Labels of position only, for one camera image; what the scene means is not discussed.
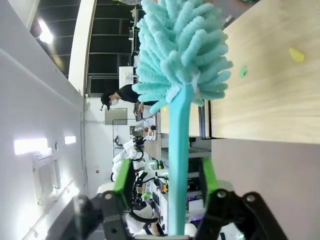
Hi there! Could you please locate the yellow paper scrap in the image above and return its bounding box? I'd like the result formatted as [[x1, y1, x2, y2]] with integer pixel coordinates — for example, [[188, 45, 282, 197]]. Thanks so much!
[[288, 47, 306, 63]]

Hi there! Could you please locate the white ceiling air conditioner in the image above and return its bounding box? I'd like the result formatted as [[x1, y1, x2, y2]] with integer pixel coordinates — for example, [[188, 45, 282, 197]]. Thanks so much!
[[31, 149, 63, 206]]

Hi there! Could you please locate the wooden shelf unit black frame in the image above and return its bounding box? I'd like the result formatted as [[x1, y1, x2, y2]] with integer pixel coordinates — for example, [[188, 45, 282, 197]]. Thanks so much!
[[159, 99, 201, 139], [199, 0, 320, 145]]

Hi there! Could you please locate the long ceiling light panel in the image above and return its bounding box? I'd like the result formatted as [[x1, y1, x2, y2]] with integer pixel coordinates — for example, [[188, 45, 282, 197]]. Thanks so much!
[[14, 138, 49, 155]]

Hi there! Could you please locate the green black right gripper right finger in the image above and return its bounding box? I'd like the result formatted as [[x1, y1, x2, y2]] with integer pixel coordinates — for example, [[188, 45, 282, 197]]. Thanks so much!
[[194, 157, 288, 240]]

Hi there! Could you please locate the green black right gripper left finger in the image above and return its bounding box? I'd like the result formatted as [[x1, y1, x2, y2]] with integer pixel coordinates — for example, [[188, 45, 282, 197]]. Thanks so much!
[[72, 158, 134, 240]]

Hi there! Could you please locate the grey wall board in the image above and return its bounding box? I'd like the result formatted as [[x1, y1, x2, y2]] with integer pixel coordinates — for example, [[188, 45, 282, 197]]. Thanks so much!
[[104, 107, 129, 125]]

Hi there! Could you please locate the aluminium profile frame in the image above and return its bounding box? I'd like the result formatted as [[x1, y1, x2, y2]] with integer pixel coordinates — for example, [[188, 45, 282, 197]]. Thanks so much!
[[160, 133, 213, 161]]

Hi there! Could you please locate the person with black cap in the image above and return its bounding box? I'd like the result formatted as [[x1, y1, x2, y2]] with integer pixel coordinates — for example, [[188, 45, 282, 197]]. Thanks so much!
[[100, 83, 156, 121]]

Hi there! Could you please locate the round bright ceiling lamp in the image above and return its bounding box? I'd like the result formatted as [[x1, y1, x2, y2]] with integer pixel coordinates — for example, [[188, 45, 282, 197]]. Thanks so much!
[[37, 23, 54, 44]]

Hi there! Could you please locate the teal microfibre duster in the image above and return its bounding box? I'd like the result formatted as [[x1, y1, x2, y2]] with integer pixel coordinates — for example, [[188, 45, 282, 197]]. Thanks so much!
[[131, 0, 235, 237]]

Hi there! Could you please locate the green paper scrap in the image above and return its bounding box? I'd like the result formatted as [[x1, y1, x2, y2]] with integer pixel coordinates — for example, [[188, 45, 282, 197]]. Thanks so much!
[[238, 65, 249, 79]]

